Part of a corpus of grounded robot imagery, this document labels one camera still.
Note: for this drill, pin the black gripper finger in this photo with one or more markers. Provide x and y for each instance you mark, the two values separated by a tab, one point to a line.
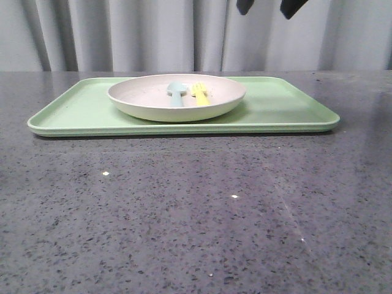
244	6
290	7

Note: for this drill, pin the light green plastic tray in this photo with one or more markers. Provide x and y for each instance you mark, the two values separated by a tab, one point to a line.
270	105

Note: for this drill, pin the grey pleated curtain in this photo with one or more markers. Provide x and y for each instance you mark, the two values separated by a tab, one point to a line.
185	36

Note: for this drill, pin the cream white round plate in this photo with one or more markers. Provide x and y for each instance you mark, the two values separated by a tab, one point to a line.
146	97

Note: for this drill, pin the light blue plastic spoon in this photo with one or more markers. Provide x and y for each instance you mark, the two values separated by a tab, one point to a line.
176	90

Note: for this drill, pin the yellow plastic fork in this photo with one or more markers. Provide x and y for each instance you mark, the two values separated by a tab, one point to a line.
199	92

